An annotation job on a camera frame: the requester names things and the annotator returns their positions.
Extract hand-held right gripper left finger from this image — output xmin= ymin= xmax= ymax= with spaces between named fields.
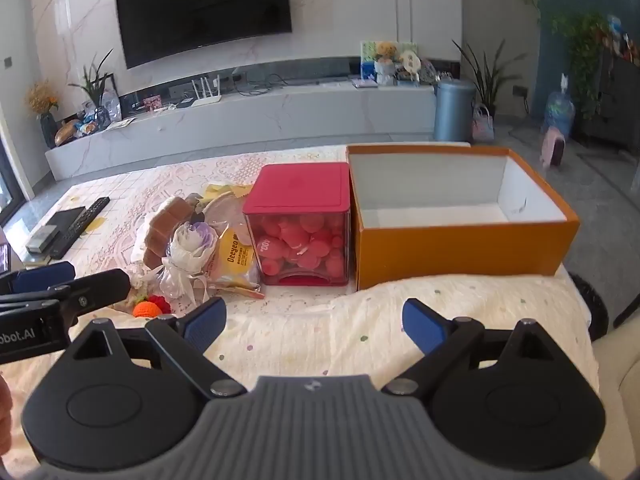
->
xmin=70 ymin=296 xmax=249 ymax=401

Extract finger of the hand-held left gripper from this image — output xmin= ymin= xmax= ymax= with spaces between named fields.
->
xmin=47 ymin=268 xmax=132 ymax=331
xmin=0 ymin=261 xmax=76 ymax=297

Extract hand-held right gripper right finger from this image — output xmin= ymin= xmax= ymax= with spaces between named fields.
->
xmin=380 ymin=297 xmax=559 ymax=399

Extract orange cardboard box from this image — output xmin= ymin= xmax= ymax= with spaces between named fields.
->
xmin=346 ymin=143 xmax=580 ymax=291

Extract brown bread plush toy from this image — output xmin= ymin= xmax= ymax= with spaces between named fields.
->
xmin=141 ymin=196 xmax=202 ymax=269

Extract grey small box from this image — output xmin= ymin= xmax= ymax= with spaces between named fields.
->
xmin=24 ymin=226 xmax=59 ymax=254

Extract black notebook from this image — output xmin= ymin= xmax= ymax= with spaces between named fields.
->
xmin=41 ymin=206 xmax=87 ymax=242

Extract black remote control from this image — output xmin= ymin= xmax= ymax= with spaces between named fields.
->
xmin=49 ymin=197 xmax=111 ymax=261

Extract yellow packet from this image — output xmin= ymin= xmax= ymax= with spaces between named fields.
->
xmin=210 ymin=226 xmax=261 ymax=297

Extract white purple wrapped flower bouquet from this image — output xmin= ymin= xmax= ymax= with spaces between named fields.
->
xmin=161 ymin=221 xmax=222 ymax=307

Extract clear container with red lid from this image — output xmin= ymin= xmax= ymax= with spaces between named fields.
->
xmin=242 ymin=162 xmax=351 ymax=287

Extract bagged bread loaf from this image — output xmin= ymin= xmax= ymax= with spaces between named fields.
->
xmin=54 ymin=120 xmax=82 ymax=147

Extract dark vase with orange flowers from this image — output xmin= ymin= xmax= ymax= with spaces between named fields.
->
xmin=26 ymin=81 xmax=62 ymax=149

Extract green plant in glass vase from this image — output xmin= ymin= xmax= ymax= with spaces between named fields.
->
xmin=69 ymin=49 xmax=117 ymax=128

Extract white woven bag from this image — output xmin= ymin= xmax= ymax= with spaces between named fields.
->
xmin=471 ymin=104 xmax=495 ymax=144

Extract blue-grey trash bin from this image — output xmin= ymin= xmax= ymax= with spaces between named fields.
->
xmin=433 ymin=78 xmax=477 ymax=144

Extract white router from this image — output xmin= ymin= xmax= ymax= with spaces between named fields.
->
xmin=191 ymin=75 xmax=224 ymax=108

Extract marble television cabinet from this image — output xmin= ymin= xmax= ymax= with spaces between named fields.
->
xmin=44 ymin=81 xmax=437 ymax=182

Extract pink stool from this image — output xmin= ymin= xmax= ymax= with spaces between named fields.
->
xmin=539 ymin=127 xmax=567 ymax=169

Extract potted long-leaf plant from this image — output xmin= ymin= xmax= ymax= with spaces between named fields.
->
xmin=451 ymin=39 xmax=522 ymax=117

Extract blue water jug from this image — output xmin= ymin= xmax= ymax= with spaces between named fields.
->
xmin=543 ymin=74 xmax=577 ymax=136

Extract white round fan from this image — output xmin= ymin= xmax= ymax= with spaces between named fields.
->
xmin=400 ymin=49 xmax=421 ymax=81

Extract teddy bear bouquet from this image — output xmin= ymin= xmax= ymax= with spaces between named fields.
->
xmin=374 ymin=41 xmax=399 ymax=86

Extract black television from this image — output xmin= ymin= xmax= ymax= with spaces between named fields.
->
xmin=114 ymin=0 xmax=294 ymax=70

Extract dark side cabinet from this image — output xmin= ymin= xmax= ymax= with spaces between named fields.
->
xmin=581 ymin=44 xmax=640 ymax=152

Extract hanging green vine plant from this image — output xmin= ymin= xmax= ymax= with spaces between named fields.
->
xmin=549 ymin=10 xmax=608 ymax=117

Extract black cables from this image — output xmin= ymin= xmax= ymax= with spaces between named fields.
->
xmin=235 ymin=74 xmax=321 ymax=97

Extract picture frame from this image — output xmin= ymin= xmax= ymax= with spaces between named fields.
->
xmin=359 ymin=39 xmax=419 ymax=81

